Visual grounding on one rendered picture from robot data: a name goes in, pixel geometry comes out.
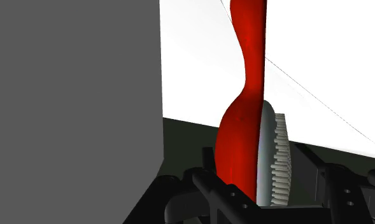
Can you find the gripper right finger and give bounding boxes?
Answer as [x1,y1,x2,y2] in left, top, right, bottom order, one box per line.
[292,143,375,224]

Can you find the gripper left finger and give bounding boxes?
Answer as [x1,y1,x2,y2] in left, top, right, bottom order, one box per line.
[122,146,263,224]

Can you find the red brush with white bristles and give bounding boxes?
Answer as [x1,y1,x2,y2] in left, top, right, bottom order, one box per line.
[214,0,293,207]

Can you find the grey box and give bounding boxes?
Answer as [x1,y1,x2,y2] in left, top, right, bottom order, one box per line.
[0,0,165,224]

